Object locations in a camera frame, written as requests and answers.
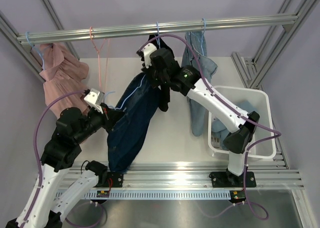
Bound light blue wire hanger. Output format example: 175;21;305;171
103;75;146;110

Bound aluminium hanging rail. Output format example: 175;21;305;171
29;13;297;44

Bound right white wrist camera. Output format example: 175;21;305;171
136;43;157;68

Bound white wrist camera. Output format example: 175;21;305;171
136;43;157;68
84;88;105;114

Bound blue hanger of pink dress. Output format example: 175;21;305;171
25;31;45;70

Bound blue hanger of pale denim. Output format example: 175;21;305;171
191;18;206;55

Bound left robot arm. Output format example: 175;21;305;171
6;104;124;228

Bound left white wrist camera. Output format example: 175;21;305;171
84;88;105;114

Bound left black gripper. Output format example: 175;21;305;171
74;103;124;144

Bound dark blue denim skirt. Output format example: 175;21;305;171
107;73;160;173

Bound white plastic basket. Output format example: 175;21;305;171
208;86;277;161

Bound pale blue denim garment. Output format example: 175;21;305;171
181;30;218;137

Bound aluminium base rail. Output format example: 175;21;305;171
58;162;305;190

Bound aluminium frame right post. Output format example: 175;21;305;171
231;0;320;90

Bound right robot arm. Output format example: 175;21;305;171
137;43;260;189

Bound pink ruffled dress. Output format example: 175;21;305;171
39;43;89;105

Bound aluminium frame left post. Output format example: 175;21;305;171
0;0;64;83

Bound aluminium frame post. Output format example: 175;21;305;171
0;0;64;83
231;0;320;90

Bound white slotted cable duct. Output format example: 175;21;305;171
54;190;232;200

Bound black garment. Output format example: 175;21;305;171
147;34;177;112

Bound pink wire hanger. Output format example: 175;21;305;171
89;26;110;91

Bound light blue denim skirt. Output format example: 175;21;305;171
211;99;260;140

